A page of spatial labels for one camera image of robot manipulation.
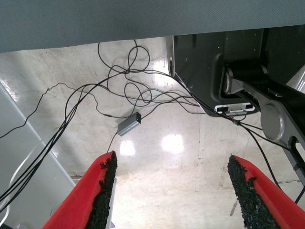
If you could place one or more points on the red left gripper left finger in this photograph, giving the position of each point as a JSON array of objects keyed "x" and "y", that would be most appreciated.
[{"x": 81, "y": 202}]

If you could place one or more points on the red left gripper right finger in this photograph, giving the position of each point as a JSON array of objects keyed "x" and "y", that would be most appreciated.
[{"x": 262, "y": 202}]

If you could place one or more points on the silver jointed link arm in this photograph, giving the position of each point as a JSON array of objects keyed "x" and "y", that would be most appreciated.
[{"x": 274, "y": 119}]

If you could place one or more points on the aluminium profile table leg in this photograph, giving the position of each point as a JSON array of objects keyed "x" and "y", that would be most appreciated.
[{"x": 14, "y": 167}]

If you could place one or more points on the grey box with green light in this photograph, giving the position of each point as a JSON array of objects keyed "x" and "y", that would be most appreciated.
[{"x": 128, "y": 125}]

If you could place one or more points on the black cylinder machine part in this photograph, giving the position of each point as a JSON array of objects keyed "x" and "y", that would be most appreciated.
[{"x": 245, "y": 71}]

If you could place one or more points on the dark grey table cloth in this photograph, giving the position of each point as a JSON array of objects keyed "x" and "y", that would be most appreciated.
[{"x": 119, "y": 19}]

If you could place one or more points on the light grey upright post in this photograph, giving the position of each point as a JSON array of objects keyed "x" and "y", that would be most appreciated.
[{"x": 112, "y": 207}]

